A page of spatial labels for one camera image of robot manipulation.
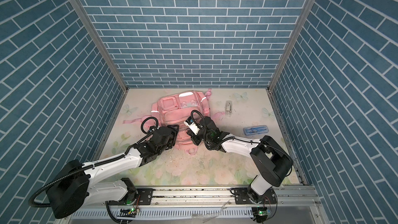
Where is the left small circuit board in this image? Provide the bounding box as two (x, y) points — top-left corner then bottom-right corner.
(117, 208), (140, 219)

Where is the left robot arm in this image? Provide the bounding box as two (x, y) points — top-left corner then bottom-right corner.
(46, 125), (179, 219)

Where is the left corner aluminium post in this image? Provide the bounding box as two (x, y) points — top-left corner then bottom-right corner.
(68, 0), (128, 93)

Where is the corner aluminium post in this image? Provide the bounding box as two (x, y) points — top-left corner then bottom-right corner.
(268, 0), (315, 92)
(68, 0), (128, 93)

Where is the blue geometry set case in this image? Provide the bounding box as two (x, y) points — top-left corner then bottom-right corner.
(243, 125), (269, 136)

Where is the clear plastic eraser case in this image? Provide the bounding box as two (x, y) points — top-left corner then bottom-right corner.
(224, 101), (232, 117)

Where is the small circuit board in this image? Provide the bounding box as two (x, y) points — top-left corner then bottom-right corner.
(251, 207), (269, 224)
(117, 208), (140, 219)

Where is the right small circuit board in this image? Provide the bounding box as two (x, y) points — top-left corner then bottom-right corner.
(251, 207), (269, 224)

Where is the pink student backpack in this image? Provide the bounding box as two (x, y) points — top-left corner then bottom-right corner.
(127, 91), (210, 154)

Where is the right corner aluminium post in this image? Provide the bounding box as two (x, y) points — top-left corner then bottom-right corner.
(268, 0), (315, 92)

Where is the left black corrugated cable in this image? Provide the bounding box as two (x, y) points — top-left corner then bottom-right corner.
(27, 116), (159, 224)

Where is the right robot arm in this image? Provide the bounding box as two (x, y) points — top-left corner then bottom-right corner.
(184, 117), (293, 198)

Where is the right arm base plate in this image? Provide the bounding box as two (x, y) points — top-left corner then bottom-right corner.
(230, 187), (277, 205)

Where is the aluminium front rail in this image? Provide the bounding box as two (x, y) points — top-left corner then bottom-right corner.
(56, 184), (328, 224)

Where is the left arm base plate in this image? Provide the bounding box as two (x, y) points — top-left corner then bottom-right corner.
(108, 188), (154, 206)

